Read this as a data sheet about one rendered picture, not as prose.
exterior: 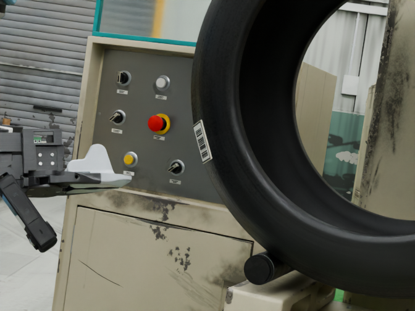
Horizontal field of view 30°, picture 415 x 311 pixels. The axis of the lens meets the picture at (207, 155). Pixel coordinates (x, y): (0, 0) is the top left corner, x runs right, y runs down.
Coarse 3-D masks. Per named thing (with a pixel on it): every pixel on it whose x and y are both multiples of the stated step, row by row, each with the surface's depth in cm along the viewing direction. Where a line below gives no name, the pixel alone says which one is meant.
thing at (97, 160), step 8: (96, 144) 108; (88, 152) 107; (96, 152) 107; (104, 152) 108; (72, 160) 106; (80, 160) 106; (88, 160) 107; (96, 160) 107; (104, 160) 107; (72, 168) 106; (80, 168) 106; (88, 168) 106; (96, 168) 107; (104, 168) 107; (104, 176) 106; (112, 176) 107; (120, 176) 108; (128, 176) 109; (72, 184) 104; (80, 184) 105; (88, 184) 105; (96, 184) 105; (104, 184) 106; (112, 184) 107; (120, 184) 108
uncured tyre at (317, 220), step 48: (240, 0) 110; (288, 0) 135; (336, 0) 134; (240, 48) 111; (288, 48) 137; (192, 96) 117; (240, 96) 134; (288, 96) 137; (240, 144) 110; (288, 144) 137; (240, 192) 111; (288, 192) 135; (336, 192) 136; (288, 240) 108; (336, 240) 105; (384, 240) 102; (384, 288) 105
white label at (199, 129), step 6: (198, 126) 115; (198, 132) 115; (204, 132) 113; (198, 138) 116; (204, 138) 113; (198, 144) 116; (204, 144) 114; (204, 150) 114; (204, 156) 115; (210, 156) 113; (204, 162) 116
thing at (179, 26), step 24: (96, 0) 195; (120, 0) 193; (144, 0) 191; (168, 0) 188; (192, 0) 186; (96, 24) 195; (120, 24) 193; (144, 24) 191; (168, 24) 188; (192, 24) 186
